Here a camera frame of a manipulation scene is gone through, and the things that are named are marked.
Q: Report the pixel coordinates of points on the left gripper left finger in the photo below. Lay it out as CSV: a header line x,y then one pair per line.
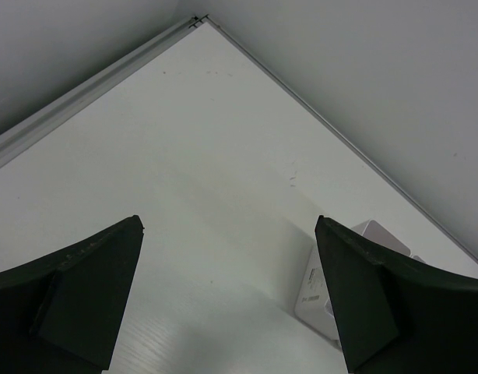
x,y
62,313

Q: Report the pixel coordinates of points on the left white compartment organizer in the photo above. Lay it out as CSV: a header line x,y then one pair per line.
x,y
313,306

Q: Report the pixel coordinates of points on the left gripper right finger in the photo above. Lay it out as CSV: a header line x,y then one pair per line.
x,y
395,314

